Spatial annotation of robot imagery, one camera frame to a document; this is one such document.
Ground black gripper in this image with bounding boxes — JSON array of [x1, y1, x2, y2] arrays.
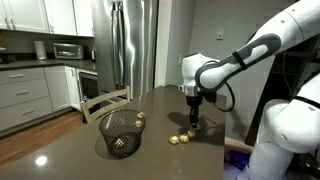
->
[[186, 95, 203, 129]]

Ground burger candy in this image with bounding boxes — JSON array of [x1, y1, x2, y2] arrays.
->
[[135, 120, 143, 128], [136, 112, 145, 119], [115, 139, 124, 148], [187, 129, 196, 138]]

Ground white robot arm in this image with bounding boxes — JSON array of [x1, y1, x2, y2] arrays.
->
[[179, 0, 320, 180]]

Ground stainless steel refrigerator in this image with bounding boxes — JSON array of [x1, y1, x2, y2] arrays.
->
[[92, 0, 159, 98]]

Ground wooden chair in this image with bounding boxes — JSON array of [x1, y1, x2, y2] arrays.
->
[[80, 86, 131, 123]]

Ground built-in black oven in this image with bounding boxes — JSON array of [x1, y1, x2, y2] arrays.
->
[[78, 72, 99, 101]]

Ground toaster oven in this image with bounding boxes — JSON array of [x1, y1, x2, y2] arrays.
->
[[54, 43, 83, 60]]

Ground white upper kitchen cabinets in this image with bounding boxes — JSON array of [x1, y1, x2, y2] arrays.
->
[[0, 0, 94, 37]]

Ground white kitchen cabinets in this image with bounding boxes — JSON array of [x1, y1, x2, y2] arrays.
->
[[0, 0, 94, 37], [0, 66, 72, 130]]

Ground paper towel roll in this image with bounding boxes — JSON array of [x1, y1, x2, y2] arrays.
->
[[34, 41, 47, 60]]

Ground white lower kitchen cabinets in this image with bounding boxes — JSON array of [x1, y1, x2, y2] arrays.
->
[[0, 66, 72, 130]]

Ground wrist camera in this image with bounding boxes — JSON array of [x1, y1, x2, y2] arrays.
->
[[202, 92, 217, 103]]

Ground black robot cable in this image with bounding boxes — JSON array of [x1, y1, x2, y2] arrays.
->
[[213, 81, 236, 113]]

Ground black wire mesh basket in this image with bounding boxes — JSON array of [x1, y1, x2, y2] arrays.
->
[[99, 109, 146, 159]]

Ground wall light switch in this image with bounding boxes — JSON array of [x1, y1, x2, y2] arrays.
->
[[216, 28, 225, 40]]

